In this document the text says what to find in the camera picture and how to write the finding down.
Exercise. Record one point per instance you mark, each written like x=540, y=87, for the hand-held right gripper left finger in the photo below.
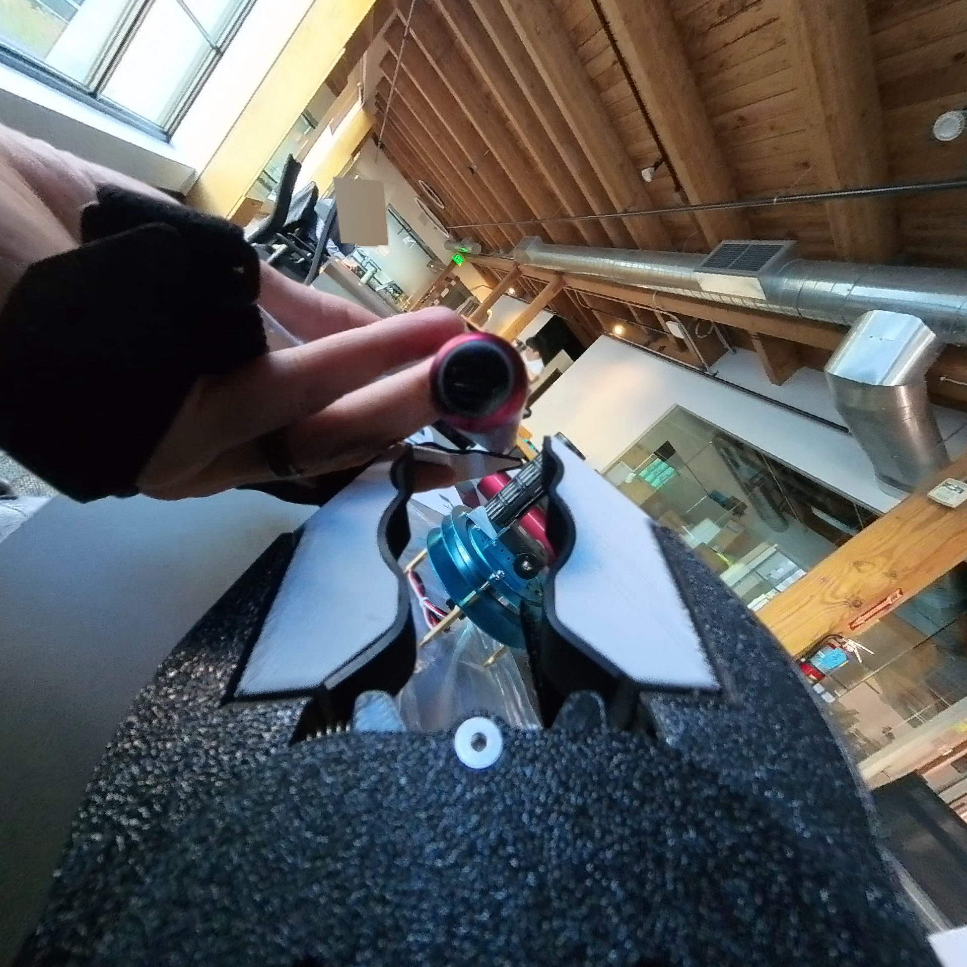
x=332, y=597

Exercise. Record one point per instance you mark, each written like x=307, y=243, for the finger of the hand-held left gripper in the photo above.
x=461, y=459

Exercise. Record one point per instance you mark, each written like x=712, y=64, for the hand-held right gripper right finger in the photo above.
x=634, y=589

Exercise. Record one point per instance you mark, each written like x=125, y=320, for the red electric screwdriver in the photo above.
x=477, y=385

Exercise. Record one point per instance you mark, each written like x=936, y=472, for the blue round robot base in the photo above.
x=468, y=574

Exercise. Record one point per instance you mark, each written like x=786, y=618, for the person's left hand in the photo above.
x=340, y=355

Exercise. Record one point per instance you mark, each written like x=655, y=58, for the red screwdriver case tube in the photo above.
x=495, y=487

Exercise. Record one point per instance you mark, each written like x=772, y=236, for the black screwdriver bit holder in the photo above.
x=517, y=491

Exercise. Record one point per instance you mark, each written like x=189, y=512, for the clear plastic bag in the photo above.
x=468, y=680

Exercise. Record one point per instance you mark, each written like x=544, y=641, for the large window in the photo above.
x=151, y=53

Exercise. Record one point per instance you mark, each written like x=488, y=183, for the white paper sheet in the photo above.
x=952, y=950

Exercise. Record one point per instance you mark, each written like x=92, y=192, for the round smoke detector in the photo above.
x=950, y=125

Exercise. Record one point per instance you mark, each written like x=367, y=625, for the wooden support post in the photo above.
x=869, y=559

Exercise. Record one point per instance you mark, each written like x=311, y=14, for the white wall thermostat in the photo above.
x=948, y=495

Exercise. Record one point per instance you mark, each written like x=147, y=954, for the silver ventilation duct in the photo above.
x=831, y=291

